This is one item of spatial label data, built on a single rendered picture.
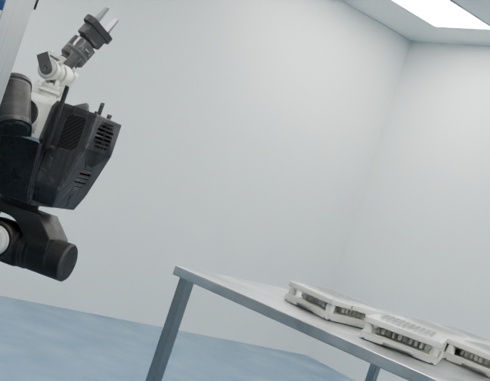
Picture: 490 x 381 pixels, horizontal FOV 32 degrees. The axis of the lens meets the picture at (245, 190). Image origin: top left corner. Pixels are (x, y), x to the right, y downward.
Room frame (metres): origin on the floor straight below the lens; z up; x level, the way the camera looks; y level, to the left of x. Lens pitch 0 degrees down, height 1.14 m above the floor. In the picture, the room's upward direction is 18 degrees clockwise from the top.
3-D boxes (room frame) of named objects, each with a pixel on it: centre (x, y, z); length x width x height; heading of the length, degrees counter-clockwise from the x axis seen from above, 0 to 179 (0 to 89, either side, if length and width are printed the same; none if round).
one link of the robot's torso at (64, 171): (2.52, 0.58, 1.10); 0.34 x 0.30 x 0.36; 167
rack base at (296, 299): (3.05, -0.42, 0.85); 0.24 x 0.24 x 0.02; 35
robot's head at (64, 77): (2.53, 0.63, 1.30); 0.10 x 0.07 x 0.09; 167
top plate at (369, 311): (3.05, -0.42, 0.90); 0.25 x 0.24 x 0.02; 35
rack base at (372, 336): (2.77, -0.63, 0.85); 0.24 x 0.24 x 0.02; 72
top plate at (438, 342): (2.77, -0.63, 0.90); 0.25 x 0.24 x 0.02; 72
